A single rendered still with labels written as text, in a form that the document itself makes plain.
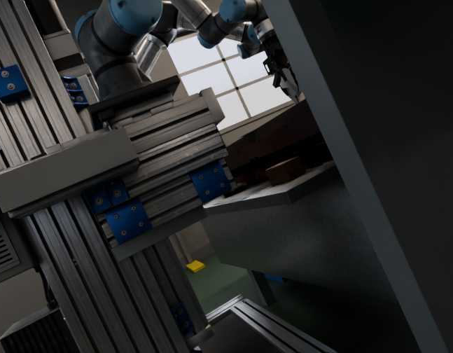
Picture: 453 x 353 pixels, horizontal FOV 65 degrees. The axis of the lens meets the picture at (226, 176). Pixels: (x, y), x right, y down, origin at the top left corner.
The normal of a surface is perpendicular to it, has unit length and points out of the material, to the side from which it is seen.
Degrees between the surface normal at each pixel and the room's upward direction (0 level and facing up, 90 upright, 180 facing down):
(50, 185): 90
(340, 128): 90
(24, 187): 90
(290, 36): 90
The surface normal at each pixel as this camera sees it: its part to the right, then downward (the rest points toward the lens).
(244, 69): 0.30, -0.11
